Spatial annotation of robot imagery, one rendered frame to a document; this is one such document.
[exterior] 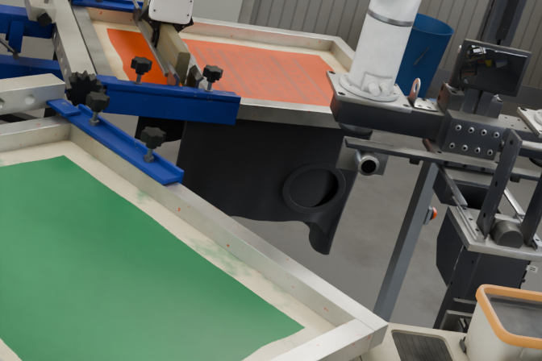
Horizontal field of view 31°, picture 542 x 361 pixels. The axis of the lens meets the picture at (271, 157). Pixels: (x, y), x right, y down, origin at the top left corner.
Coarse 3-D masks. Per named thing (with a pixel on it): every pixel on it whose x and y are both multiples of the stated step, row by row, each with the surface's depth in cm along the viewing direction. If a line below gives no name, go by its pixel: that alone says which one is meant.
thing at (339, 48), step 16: (80, 16) 244; (96, 16) 255; (112, 16) 256; (128, 16) 257; (80, 32) 236; (192, 32) 265; (208, 32) 266; (224, 32) 268; (240, 32) 269; (256, 32) 271; (272, 32) 272; (288, 32) 275; (304, 32) 279; (96, 48) 226; (320, 48) 279; (336, 48) 276; (96, 64) 217; (240, 112) 218; (256, 112) 219; (272, 112) 220; (288, 112) 222; (304, 112) 223; (320, 112) 224
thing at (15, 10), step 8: (0, 8) 220; (8, 8) 222; (16, 8) 223; (24, 8) 224; (0, 16) 218; (8, 16) 219; (16, 16) 219; (24, 16) 220; (0, 24) 219; (8, 24) 220; (32, 24) 221; (48, 24) 223; (0, 32) 220; (8, 32) 221; (24, 32) 222; (32, 32) 222; (40, 32) 223; (48, 32) 223
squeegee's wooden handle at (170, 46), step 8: (144, 0) 250; (144, 8) 250; (144, 24) 248; (160, 24) 234; (168, 24) 233; (160, 32) 233; (168, 32) 228; (176, 32) 229; (160, 40) 233; (168, 40) 226; (176, 40) 223; (160, 48) 232; (168, 48) 225; (176, 48) 219; (184, 48) 220; (168, 56) 225; (176, 56) 219; (184, 56) 218; (176, 64) 218; (184, 64) 219; (184, 72) 220; (184, 80) 221
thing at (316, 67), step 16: (112, 32) 250; (128, 32) 253; (128, 48) 242; (144, 48) 245; (192, 48) 254; (224, 48) 260; (240, 48) 263; (256, 48) 266; (304, 64) 264; (320, 64) 267; (320, 80) 255
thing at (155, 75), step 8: (128, 64) 232; (152, 64) 236; (128, 72) 228; (152, 72) 231; (160, 72) 233; (144, 80) 226; (152, 80) 227; (160, 80) 228; (216, 88) 232; (328, 88) 251; (248, 96) 232; (256, 96) 233; (328, 96) 246; (312, 104) 238; (320, 104) 239; (328, 104) 240
